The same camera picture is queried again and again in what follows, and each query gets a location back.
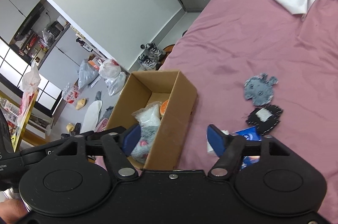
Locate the blue tissue pack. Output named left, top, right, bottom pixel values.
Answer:
left=233, top=126, right=263, bottom=170

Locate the grey fluffy plush toy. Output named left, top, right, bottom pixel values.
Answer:
left=131, top=126, right=159, bottom=164

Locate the black felt pouch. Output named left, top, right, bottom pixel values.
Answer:
left=246, top=105, right=283, bottom=135

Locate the clear bubble wrap bag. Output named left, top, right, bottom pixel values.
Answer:
left=132, top=102, right=162, bottom=127

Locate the burger shaped plush toy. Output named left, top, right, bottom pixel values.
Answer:
left=159, top=100, right=168, bottom=116

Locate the blue felt elephant toy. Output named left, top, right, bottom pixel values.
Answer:
left=244, top=73, right=278, bottom=106

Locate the person hand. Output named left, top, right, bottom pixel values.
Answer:
left=0, top=200, right=28, bottom=224

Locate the pink cartoon cushion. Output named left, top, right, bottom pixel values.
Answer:
left=94, top=118, right=108, bottom=133

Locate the water bottle pack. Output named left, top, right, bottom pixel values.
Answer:
left=62, top=83, right=80, bottom=104

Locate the brown cardboard box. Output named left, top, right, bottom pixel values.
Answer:
left=107, top=70, right=197, bottom=170

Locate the grey plastic bag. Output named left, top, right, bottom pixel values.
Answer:
left=78, top=59, right=98, bottom=90

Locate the white plastic bag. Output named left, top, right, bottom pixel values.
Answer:
left=98, top=59, right=127, bottom=96

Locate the grey sneaker pair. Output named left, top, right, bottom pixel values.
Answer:
left=138, top=43, right=166, bottom=70

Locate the pink bed sheet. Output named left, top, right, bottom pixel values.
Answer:
left=93, top=0, right=338, bottom=224

